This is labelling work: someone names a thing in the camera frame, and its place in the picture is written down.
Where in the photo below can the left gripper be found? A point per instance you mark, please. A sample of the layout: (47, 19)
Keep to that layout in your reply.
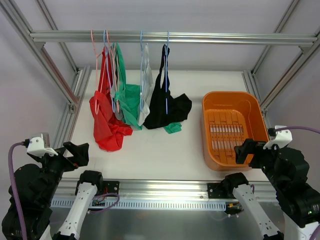
(66, 160)

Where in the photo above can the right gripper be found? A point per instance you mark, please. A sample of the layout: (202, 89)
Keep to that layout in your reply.
(253, 155)

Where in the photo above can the green tank top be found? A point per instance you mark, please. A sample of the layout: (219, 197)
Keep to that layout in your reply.
(129, 99)

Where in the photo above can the black tank top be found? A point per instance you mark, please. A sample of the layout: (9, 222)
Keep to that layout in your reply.
(178, 107)

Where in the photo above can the white tank top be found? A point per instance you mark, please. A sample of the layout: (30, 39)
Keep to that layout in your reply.
(150, 86)

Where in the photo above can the pink hanger with green top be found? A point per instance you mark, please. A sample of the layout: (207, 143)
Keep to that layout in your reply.
(109, 45)

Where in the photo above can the blue hanger with white top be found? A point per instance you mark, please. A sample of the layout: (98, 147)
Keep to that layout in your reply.
(143, 69)

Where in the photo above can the blue hanger with black top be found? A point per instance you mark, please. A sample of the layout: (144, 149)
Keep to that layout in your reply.
(166, 74)

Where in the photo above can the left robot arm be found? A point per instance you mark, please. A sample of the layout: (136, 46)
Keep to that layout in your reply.
(33, 188)

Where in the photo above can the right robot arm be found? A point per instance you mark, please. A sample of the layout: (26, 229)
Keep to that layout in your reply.
(286, 169)

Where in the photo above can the red tank top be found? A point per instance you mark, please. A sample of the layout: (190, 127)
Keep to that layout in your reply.
(108, 132)

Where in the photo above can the grey tank top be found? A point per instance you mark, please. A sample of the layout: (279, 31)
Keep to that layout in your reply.
(118, 112)

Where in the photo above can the blue hanger with grey top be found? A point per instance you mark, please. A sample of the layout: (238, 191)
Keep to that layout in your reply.
(107, 69)

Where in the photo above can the pink hanger far left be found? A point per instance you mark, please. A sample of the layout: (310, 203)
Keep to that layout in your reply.
(96, 105)

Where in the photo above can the orange plastic basket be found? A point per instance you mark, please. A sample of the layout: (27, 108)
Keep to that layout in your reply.
(228, 119)

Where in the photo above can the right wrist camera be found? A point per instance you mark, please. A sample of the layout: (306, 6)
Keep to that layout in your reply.
(279, 135)

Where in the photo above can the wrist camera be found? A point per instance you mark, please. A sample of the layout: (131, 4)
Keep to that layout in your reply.
(279, 135)
(39, 145)

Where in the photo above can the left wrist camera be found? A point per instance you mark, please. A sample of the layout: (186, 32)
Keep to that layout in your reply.
(39, 145)

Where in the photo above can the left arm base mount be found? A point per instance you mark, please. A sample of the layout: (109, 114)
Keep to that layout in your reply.
(108, 187)

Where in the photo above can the slotted cable duct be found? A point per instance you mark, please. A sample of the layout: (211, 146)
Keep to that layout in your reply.
(124, 204)

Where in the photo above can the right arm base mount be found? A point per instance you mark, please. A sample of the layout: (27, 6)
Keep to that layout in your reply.
(216, 191)

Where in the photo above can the aluminium hanging rail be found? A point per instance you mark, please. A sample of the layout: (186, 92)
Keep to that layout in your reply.
(83, 36)

